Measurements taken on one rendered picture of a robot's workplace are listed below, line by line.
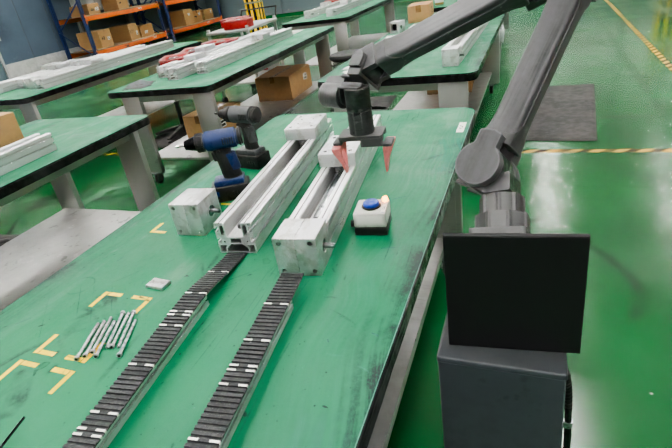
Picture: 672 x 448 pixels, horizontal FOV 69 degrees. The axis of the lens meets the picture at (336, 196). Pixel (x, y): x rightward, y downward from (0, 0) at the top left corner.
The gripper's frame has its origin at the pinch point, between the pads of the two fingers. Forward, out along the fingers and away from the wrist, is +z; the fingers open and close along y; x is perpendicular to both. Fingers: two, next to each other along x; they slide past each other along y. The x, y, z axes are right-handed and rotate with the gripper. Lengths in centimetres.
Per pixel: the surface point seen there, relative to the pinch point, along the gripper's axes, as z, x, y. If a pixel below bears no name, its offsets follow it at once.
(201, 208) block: 8.5, 2.8, 45.5
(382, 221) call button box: 12.2, 4.1, -3.1
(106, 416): 13, 63, 31
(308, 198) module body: 7.6, 0.1, 16.0
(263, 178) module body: 8.2, -14.6, 34.4
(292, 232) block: 6.6, 18.5, 13.9
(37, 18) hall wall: -29, -908, 964
